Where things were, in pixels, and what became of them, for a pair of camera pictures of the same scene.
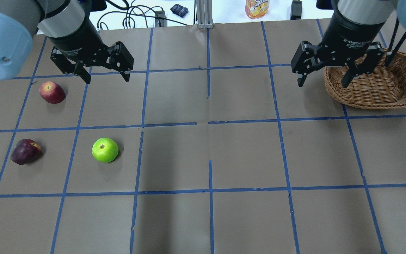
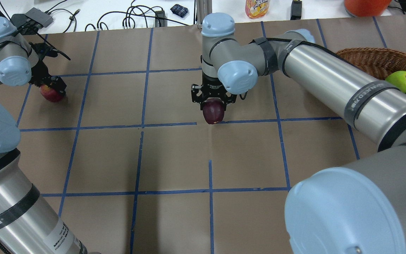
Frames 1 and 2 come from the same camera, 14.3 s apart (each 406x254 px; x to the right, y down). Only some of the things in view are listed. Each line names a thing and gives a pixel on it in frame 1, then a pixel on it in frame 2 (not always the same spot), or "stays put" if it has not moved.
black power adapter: x=296 y=10 stays put
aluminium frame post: x=204 y=14 stays put
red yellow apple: x=52 y=92 stays put
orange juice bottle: x=255 y=8 stays put
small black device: x=179 y=10 stays put
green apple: x=105 y=150 → x=403 y=79
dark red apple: x=25 y=151 → x=213 y=110
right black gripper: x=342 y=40 → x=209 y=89
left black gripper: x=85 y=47 → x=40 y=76
